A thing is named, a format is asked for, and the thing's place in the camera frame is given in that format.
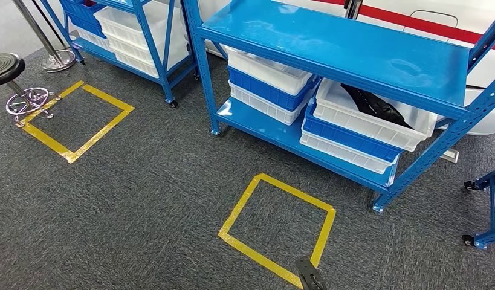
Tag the white car with red stripe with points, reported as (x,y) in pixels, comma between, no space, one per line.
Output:
(471,12)

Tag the chrome stanchion post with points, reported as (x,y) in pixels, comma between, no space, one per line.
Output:
(352,8)
(57,60)

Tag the steel floor outlet plate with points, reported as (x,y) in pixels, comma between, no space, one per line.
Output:
(450,156)

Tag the stack of white bins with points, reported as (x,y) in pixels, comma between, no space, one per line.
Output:
(123,36)

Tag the black part inside bin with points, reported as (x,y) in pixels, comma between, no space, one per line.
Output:
(371,106)

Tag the black round swivel stool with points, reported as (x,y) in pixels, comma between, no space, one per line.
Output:
(5,66)

